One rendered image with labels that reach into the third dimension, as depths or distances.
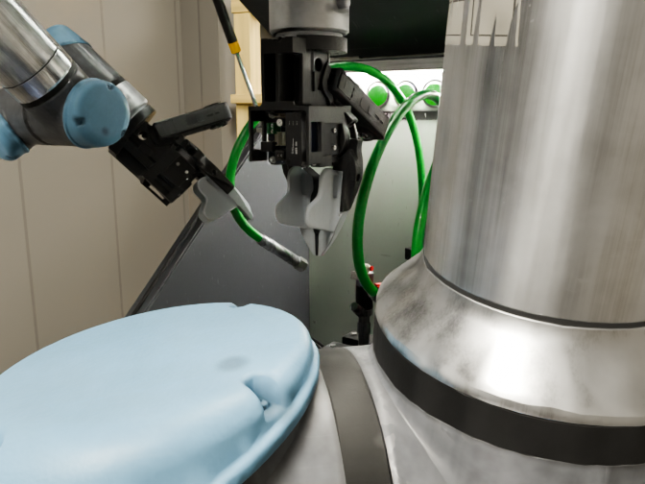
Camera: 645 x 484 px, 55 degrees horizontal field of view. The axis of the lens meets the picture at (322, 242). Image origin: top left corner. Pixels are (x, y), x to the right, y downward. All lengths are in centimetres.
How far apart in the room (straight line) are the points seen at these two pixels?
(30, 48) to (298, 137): 30
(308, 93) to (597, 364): 44
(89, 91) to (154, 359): 54
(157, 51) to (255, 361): 267
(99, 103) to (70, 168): 179
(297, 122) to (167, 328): 35
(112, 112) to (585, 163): 62
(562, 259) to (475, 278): 3
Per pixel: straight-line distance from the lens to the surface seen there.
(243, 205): 89
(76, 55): 90
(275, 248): 95
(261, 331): 21
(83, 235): 257
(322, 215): 60
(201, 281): 113
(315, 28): 58
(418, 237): 74
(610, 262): 18
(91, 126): 72
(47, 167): 246
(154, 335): 23
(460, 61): 18
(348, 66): 100
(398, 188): 123
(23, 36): 71
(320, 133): 57
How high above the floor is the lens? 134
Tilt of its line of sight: 12 degrees down
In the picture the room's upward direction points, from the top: straight up
